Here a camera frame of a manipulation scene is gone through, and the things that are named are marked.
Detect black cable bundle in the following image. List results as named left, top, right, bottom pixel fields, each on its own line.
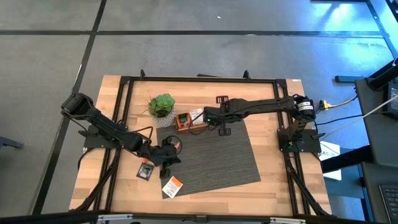
left=284, top=152, right=332, bottom=217
left=73, top=148, right=122, bottom=213

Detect succulent in triangle-patterned pot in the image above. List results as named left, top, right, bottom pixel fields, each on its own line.
left=142, top=93, right=177, bottom=128

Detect yellow power cord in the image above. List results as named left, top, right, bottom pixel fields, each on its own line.
left=319, top=95, right=359, bottom=111

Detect black power cable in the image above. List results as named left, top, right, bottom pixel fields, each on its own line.
left=313, top=113, right=365, bottom=127

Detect white orange Tazo tea packet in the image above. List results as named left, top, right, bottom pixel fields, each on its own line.
left=189, top=108, right=205, bottom=126
left=161, top=175, right=184, bottom=200

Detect black pole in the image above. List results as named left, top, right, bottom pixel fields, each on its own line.
left=366, top=57, right=398, bottom=91

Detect teal floor bar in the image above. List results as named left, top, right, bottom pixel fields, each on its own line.
left=335, top=75, right=367, bottom=83

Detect grey chair base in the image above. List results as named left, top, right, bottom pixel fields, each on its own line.
left=0, top=135, right=25, bottom=151

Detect white sign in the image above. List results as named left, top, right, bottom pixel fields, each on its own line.
left=318, top=140, right=342, bottom=182

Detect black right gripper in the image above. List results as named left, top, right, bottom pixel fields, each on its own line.
left=203, top=96, right=232, bottom=137

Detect dark grey desk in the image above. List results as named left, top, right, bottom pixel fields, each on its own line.
left=360, top=161, right=398, bottom=224
left=354, top=77, right=398, bottom=169

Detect white cord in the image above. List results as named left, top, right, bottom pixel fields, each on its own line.
left=320, top=94, right=398, bottom=139

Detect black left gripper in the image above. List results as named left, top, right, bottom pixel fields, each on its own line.
left=142, top=144, right=182, bottom=179

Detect black aluminium table frame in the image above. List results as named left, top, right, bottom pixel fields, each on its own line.
left=70, top=68, right=333, bottom=218

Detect black camera rig beam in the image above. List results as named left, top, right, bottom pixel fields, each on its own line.
left=0, top=210, right=398, bottom=224

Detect dark blackcurrant Ahmad tea packet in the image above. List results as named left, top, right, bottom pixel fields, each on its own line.
left=136, top=161, right=155, bottom=182

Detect black keyboard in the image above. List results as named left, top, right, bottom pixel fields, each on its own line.
left=378, top=184, right=398, bottom=223

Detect grey woven placemat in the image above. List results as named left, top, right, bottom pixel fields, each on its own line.
left=156, top=119, right=262, bottom=200

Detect wooden tea organiser box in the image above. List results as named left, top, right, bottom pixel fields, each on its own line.
left=175, top=108, right=210, bottom=135

